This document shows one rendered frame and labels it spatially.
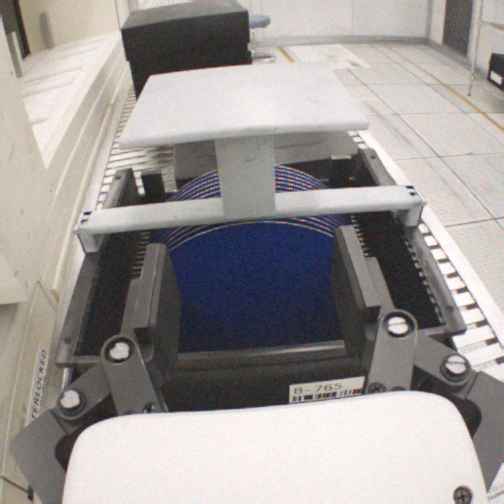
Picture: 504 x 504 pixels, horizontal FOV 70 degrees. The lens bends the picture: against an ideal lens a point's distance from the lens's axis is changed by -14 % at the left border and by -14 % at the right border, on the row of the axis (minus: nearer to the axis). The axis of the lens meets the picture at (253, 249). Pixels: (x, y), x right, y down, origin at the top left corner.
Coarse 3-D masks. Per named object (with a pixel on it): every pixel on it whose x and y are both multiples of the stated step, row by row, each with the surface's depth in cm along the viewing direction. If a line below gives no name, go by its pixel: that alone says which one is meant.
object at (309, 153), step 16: (176, 144) 65; (192, 144) 64; (208, 144) 64; (288, 144) 62; (304, 144) 62; (320, 144) 62; (336, 144) 62; (352, 144) 62; (176, 160) 61; (192, 160) 61; (208, 160) 60; (288, 160) 59; (304, 160) 59; (320, 160) 59; (352, 160) 60; (176, 176) 58; (192, 176) 57; (320, 176) 61; (352, 176) 62
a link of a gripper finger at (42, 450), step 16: (48, 416) 11; (96, 416) 11; (32, 432) 10; (48, 432) 10; (64, 432) 10; (80, 432) 11; (16, 448) 10; (32, 448) 10; (48, 448) 10; (64, 448) 10; (32, 464) 9; (48, 464) 9; (64, 464) 10; (32, 480) 9; (48, 480) 9; (64, 480) 9; (48, 496) 9
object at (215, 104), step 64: (320, 64) 25; (128, 128) 19; (192, 128) 19; (256, 128) 18; (320, 128) 19; (128, 192) 34; (256, 192) 24; (320, 192) 27; (384, 192) 27; (128, 256) 33; (384, 256) 31; (448, 320) 21; (192, 384) 23; (256, 384) 23; (320, 384) 23
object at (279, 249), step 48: (192, 240) 29; (240, 240) 29; (288, 240) 29; (192, 288) 32; (240, 288) 32; (288, 288) 33; (192, 336) 36; (240, 336) 37; (288, 336) 37; (336, 336) 38
